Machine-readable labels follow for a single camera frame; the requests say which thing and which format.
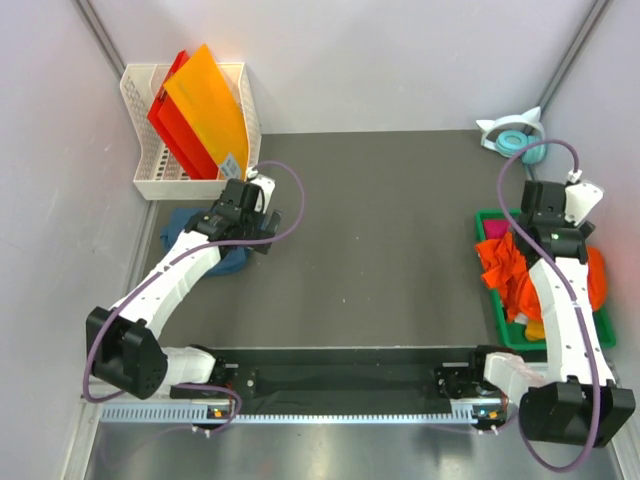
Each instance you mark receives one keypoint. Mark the orange plastic folder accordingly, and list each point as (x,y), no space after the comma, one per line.
(201,94)

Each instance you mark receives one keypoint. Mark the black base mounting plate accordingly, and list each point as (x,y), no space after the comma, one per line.
(351,380)

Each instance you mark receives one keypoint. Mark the pink t shirt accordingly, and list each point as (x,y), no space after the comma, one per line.
(495,228)

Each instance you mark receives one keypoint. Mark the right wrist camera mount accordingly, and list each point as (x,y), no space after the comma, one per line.
(581,197)

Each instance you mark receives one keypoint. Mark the blue t shirt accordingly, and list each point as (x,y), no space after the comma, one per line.
(232,263)

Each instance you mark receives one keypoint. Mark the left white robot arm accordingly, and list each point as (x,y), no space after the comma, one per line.
(122,342)

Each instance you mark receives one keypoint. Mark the green plastic tray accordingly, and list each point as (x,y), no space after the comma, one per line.
(511,334)

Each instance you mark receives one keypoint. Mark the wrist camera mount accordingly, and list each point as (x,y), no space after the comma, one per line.
(581,197)
(267,186)

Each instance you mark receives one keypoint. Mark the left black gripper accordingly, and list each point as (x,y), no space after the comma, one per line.
(268,229)

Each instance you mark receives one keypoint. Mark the slotted cable duct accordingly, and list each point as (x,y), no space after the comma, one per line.
(210,413)

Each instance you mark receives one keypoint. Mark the orange t shirt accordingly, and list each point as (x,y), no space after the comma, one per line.
(506,271)

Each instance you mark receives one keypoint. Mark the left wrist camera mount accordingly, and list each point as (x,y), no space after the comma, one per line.
(267,186)

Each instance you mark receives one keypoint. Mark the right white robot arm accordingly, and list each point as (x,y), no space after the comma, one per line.
(540,267)

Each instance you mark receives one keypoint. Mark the yellow t shirt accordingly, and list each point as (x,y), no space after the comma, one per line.
(597,280)

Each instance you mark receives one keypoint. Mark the white perforated file basket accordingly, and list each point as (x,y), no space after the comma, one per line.
(159,176)

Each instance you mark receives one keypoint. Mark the cat ear headphones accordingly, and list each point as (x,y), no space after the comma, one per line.
(508,134)

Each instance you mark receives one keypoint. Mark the red plastic folder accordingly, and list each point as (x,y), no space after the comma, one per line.
(177,134)

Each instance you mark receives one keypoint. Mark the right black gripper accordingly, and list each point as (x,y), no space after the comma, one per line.
(584,228)

